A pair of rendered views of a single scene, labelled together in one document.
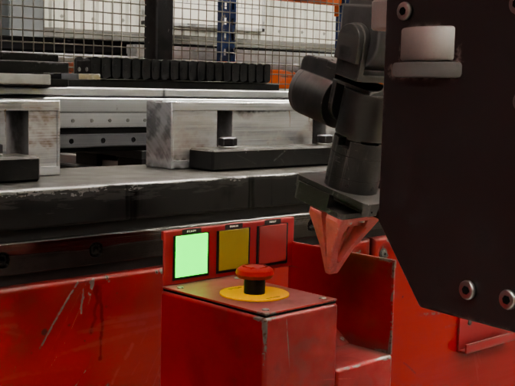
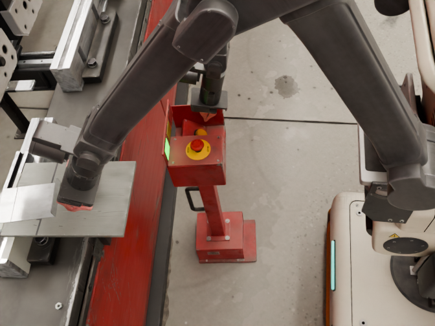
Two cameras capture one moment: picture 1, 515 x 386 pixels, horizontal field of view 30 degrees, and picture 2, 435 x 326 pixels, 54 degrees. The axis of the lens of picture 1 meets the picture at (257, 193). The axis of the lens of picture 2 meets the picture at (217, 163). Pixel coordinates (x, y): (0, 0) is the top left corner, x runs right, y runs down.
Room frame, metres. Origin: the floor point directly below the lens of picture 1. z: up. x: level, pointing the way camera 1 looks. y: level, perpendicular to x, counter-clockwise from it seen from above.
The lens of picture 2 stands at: (0.36, 0.39, 1.78)
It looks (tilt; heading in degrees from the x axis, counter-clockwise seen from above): 56 degrees down; 324
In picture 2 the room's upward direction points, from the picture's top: 11 degrees counter-clockwise
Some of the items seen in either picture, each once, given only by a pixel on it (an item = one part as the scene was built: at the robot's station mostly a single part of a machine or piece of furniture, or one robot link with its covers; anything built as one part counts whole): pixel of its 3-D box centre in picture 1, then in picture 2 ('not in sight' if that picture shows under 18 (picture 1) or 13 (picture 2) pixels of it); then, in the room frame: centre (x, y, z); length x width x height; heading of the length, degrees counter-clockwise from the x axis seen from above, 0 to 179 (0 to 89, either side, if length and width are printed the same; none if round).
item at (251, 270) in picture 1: (254, 282); (197, 147); (0.98, 0.00, 0.79); 0.04 x 0.04 x 0.04
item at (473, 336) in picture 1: (487, 326); not in sight; (1.65, -0.41, 0.59); 0.15 x 0.02 x 0.07; 133
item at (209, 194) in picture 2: not in sight; (210, 199); (1.02, -0.03, 0.39); 0.05 x 0.05 x 0.54; 44
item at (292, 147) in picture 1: (278, 155); (101, 45); (1.44, -0.03, 0.89); 0.30 x 0.05 x 0.03; 133
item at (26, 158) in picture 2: not in sight; (12, 191); (1.09, 0.44, 0.99); 0.20 x 0.03 x 0.03; 133
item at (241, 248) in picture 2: not in sight; (226, 235); (0.99, -0.05, 0.06); 0.25 x 0.20 x 0.12; 44
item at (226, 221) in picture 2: not in sight; (218, 229); (1.02, -0.03, 0.13); 0.10 x 0.10 x 0.01; 44
